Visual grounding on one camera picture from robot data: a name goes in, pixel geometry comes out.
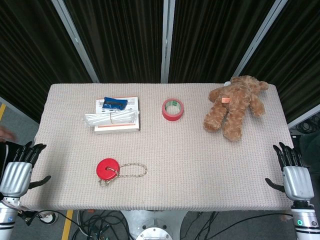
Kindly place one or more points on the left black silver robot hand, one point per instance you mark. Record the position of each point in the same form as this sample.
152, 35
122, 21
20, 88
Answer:
16, 178

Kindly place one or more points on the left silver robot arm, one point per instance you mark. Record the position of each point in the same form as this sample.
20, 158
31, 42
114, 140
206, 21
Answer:
6, 220

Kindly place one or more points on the yellow rubber band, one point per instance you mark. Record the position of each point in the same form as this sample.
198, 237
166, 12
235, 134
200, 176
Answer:
111, 120

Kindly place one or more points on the black pleated curtain panel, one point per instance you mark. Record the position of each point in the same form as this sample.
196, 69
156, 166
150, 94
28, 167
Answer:
120, 37
297, 55
215, 37
30, 50

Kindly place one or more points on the brown teddy bear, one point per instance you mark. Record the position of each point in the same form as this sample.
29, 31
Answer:
235, 107

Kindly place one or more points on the grey metal frame rail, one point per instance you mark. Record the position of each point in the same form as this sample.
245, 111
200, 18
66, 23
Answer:
305, 115

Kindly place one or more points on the silver robot base column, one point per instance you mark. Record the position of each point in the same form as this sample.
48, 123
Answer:
153, 225

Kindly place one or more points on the white round floor object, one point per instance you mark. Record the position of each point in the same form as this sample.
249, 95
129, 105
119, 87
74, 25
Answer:
47, 217

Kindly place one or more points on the beige woven tablecloth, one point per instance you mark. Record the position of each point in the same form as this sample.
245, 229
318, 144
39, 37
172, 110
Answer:
175, 162

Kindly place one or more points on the white cardboard box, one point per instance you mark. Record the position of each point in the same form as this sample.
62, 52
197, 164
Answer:
117, 128

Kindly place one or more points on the grey metal frame post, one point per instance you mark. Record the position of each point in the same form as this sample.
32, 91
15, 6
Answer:
257, 40
168, 40
75, 40

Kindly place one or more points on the red tape roll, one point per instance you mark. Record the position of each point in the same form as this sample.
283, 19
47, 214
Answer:
168, 116

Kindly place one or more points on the bundle of wrapped white straws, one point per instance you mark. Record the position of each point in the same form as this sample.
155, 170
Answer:
100, 118

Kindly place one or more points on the blue pouch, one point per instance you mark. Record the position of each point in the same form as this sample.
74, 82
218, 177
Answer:
115, 103

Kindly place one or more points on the red disc with hole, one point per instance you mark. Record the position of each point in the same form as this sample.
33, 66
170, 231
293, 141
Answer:
103, 172

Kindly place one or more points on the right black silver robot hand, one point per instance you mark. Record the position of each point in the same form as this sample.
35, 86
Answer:
297, 182

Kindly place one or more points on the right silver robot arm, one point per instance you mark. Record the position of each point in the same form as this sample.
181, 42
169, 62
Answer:
306, 220

